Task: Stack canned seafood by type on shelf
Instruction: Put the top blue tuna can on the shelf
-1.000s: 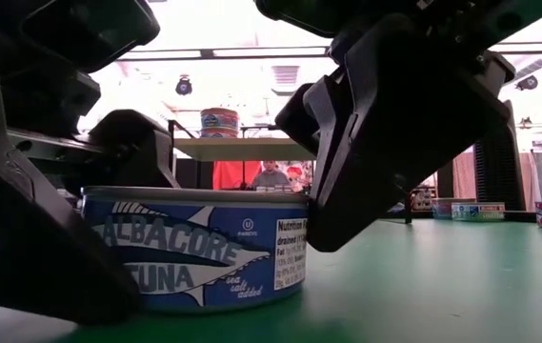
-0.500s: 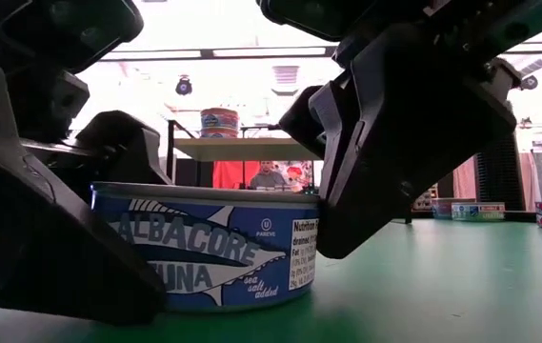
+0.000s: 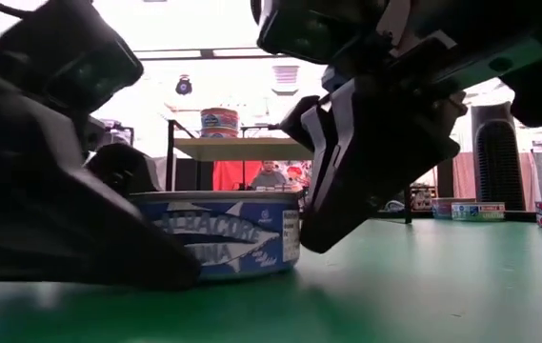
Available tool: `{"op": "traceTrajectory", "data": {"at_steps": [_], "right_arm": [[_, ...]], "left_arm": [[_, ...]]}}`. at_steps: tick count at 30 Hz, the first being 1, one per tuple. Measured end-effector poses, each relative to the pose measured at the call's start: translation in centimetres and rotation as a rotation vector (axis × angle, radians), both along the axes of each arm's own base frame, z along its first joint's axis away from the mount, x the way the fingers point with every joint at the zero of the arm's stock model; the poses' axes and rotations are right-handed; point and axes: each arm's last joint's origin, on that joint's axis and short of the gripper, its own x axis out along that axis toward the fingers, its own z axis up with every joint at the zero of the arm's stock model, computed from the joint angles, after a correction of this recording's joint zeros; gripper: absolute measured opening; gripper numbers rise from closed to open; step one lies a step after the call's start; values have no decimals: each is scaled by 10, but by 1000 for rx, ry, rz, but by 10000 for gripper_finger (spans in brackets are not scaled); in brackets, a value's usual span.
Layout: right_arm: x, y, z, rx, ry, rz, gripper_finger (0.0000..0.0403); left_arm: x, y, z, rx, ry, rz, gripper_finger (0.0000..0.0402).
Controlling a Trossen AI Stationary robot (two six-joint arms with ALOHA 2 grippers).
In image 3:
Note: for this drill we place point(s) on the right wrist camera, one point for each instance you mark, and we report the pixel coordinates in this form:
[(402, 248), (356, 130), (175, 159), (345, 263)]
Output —
[(308, 28)]

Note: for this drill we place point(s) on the red curtain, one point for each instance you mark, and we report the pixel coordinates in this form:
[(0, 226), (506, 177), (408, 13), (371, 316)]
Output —
[(232, 175)]

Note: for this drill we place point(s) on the beige curtain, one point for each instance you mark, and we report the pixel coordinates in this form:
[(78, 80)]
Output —
[(463, 174)]

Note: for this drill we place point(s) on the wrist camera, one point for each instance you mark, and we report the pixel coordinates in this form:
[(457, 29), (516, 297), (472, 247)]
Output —
[(70, 62), (308, 28)]

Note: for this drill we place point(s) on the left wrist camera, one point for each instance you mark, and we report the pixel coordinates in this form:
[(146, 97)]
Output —
[(70, 62)]

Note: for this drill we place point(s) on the silver ceiling air duct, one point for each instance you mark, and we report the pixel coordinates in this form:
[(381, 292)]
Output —
[(286, 76)]

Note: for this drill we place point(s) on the tall blue red salmon can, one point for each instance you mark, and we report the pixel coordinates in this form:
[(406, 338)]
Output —
[(219, 118), (219, 133)]

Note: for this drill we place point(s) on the black partition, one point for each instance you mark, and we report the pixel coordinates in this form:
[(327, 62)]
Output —
[(194, 174)]

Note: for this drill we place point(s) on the blue albacore tuna can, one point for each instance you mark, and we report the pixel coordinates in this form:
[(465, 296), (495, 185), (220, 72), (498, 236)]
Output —
[(232, 238)]

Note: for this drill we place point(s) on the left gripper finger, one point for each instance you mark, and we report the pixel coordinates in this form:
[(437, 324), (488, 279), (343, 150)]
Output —
[(123, 171), (37, 214)]

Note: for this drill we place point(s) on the person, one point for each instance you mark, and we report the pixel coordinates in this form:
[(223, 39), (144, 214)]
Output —
[(268, 177)]

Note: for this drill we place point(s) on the wooden shelf black frame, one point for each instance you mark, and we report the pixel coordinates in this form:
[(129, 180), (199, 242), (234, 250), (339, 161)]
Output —
[(242, 148)]

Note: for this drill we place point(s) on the flat seafood can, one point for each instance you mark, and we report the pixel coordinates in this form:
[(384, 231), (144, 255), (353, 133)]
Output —
[(442, 208)]

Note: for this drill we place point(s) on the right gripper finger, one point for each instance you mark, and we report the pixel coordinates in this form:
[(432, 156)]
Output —
[(301, 121), (385, 167)]

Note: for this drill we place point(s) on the black perforated tower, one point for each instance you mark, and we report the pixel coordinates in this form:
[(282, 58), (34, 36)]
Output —
[(496, 162)]

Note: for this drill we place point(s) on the black table frame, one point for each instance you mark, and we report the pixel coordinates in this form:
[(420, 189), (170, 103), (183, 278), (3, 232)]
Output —
[(518, 215)]

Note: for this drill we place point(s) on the green table mat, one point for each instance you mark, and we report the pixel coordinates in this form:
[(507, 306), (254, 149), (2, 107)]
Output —
[(394, 295)]

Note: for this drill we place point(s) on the colourful poster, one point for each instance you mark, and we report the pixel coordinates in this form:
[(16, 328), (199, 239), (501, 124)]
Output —
[(296, 170)]

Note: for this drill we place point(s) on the black ceiling spotlight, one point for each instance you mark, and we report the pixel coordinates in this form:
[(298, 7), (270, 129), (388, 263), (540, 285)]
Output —
[(184, 86)]

